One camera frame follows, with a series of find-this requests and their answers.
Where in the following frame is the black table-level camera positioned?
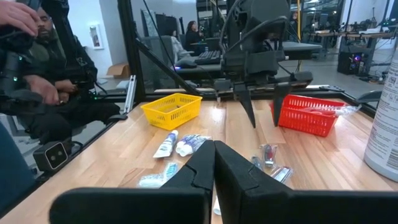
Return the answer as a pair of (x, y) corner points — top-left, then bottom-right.
(32, 141), (75, 174)

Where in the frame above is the yellow plastic basket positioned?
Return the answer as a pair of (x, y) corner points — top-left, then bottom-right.
(140, 92), (203, 131)

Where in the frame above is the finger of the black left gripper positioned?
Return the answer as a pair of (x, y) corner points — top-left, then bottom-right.
(272, 83), (293, 128)
(233, 83), (257, 129)

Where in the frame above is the white wipes canister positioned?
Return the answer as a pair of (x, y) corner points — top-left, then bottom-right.
(363, 46), (398, 183)

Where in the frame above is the red plastic basket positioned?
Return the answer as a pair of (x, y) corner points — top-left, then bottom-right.
(269, 94), (347, 138)

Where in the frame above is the silver aluminium bar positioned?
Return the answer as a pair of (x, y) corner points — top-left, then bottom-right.
(123, 74), (137, 114)

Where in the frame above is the black computer tower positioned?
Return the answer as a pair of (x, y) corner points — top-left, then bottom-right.
(336, 51), (364, 76)

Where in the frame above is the person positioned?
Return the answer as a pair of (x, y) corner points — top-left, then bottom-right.
(185, 20), (203, 52)
(23, 6), (123, 144)
(167, 28), (191, 63)

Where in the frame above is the framed wall sign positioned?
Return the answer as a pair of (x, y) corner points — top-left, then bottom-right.
(89, 24), (104, 50)

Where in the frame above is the travel toothpaste tube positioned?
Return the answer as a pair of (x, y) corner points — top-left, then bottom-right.
(182, 135), (213, 156)
(175, 134), (203, 157)
(152, 129), (180, 159)

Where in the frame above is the black glowing computer mouse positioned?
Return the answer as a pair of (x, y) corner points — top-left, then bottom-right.
(175, 58), (198, 70)

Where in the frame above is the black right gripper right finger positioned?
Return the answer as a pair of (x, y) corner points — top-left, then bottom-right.
(213, 140), (398, 224)

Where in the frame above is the toothbrush with blue striped grip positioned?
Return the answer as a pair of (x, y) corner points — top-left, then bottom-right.
(161, 161), (180, 183)

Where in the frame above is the person's hand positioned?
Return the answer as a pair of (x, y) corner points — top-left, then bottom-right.
(24, 74), (60, 106)
(0, 0), (41, 37)

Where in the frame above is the cardboard box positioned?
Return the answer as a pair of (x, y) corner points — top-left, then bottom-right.
(106, 62), (131, 79)

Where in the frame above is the plain white toothbrush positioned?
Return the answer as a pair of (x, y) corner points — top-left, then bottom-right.
(136, 172), (167, 189)

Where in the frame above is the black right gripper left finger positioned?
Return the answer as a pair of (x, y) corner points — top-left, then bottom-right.
(49, 139), (216, 224)

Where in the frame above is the red white toothbrush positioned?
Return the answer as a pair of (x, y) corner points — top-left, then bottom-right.
(297, 103), (363, 118)

